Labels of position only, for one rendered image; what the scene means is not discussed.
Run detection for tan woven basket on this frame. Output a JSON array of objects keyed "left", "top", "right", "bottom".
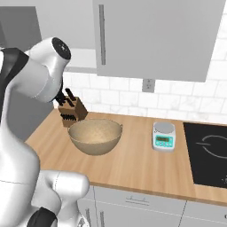
[{"left": 67, "top": 118, "right": 124, "bottom": 156}]

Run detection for grey base cabinet door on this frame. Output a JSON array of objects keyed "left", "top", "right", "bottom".
[{"left": 95, "top": 200, "right": 182, "bottom": 227}]

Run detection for wooden knife block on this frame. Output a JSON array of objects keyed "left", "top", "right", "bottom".
[{"left": 55, "top": 88, "right": 89, "bottom": 129}]

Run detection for white kitchen scale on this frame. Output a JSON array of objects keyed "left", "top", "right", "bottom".
[{"left": 152, "top": 121, "right": 176, "bottom": 153}]

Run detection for grey drawer front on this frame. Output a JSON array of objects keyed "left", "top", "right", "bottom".
[{"left": 93, "top": 185, "right": 188, "bottom": 218}]

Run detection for grey fridge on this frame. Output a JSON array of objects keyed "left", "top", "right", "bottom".
[{"left": 0, "top": 5, "right": 56, "bottom": 142}]

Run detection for black hob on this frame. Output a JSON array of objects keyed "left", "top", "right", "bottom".
[{"left": 183, "top": 121, "right": 227, "bottom": 190}]

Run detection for grey wall socket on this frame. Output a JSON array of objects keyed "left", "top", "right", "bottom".
[{"left": 142, "top": 78, "right": 156, "bottom": 93}]

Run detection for grey cabinet door handle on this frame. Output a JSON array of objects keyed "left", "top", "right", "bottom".
[{"left": 98, "top": 4, "right": 106, "bottom": 66}]

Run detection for grey wall cabinet door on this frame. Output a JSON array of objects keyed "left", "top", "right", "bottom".
[{"left": 92, "top": 0, "right": 227, "bottom": 83}]

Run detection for grey drawer handle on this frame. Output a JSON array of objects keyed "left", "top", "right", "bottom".
[{"left": 125, "top": 196, "right": 151, "bottom": 207}]

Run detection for grey wall cabinet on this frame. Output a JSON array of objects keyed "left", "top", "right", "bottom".
[{"left": 35, "top": 0, "right": 98, "bottom": 74}]

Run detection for grey base cabinet handle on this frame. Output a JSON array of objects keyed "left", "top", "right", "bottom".
[{"left": 98, "top": 210, "right": 106, "bottom": 227}]

